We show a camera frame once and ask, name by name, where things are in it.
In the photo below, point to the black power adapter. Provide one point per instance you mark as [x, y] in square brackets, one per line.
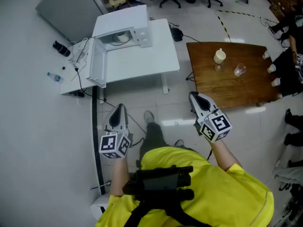
[176, 34]

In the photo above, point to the yellow black floor tape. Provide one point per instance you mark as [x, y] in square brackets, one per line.
[223, 26]

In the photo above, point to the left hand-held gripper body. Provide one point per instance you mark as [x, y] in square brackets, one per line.
[111, 143]

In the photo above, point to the cream mug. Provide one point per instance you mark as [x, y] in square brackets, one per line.
[219, 56]

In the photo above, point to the white table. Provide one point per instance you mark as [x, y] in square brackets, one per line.
[142, 60]

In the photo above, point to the person's grey shoe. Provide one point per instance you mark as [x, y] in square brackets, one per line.
[148, 116]

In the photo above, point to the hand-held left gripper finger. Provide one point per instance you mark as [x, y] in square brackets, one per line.
[125, 119]
[107, 119]

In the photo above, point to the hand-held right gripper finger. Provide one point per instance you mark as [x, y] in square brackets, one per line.
[194, 106]
[209, 102]

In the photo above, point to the person's right forearm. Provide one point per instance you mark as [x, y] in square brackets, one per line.
[223, 155]

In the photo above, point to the clear drinking glass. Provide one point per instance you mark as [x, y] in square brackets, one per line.
[240, 69]

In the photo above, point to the white microwave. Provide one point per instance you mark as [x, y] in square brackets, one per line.
[123, 20]

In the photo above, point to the person's left forearm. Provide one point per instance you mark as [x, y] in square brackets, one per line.
[119, 174]

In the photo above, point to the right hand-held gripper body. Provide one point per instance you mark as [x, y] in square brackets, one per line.
[219, 124]

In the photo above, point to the person's yellow shirt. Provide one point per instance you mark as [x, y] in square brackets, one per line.
[225, 197]

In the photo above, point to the white cloth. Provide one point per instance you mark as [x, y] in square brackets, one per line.
[288, 172]

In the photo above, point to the wooden table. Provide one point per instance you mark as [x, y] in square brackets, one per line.
[236, 89]

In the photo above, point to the person's dark trouser leg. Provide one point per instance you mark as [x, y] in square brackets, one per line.
[154, 136]

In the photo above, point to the white power strip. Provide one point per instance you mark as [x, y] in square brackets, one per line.
[78, 59]

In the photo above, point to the black chest-mounted device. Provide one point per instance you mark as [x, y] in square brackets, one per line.
[161, 181]

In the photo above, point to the black bottle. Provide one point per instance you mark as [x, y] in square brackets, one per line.
[61, 48]

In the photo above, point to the clear plastic water bottle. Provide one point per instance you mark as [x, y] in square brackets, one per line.
[55, 77]

